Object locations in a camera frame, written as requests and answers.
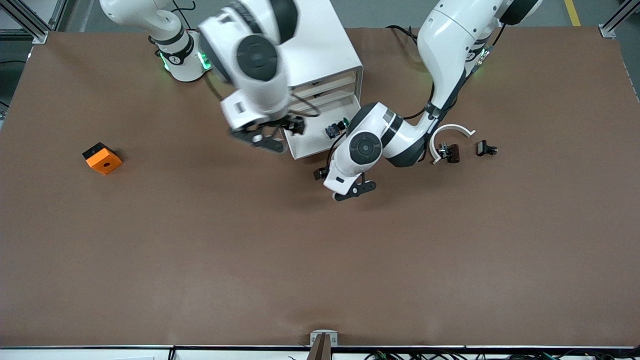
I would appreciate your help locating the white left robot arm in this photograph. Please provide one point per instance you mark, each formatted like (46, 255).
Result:
(450, 45)

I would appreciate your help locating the aluminium frame profile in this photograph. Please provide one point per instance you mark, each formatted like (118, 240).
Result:
(612, 27)
(30, 22)

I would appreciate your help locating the brown table mat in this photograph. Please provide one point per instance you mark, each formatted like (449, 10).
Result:
(320, 250)

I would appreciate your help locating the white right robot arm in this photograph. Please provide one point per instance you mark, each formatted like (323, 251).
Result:
(225, 30)

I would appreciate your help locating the small brown electrical component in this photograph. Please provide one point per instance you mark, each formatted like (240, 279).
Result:
(453, 153)

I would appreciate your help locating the orange box with hole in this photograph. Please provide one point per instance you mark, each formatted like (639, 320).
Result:
(104, 162)

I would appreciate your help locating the green push button switch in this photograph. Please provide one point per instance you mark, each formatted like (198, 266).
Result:
(332, 131)

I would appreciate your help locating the small black electrical component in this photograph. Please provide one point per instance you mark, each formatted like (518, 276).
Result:
(483, 148)

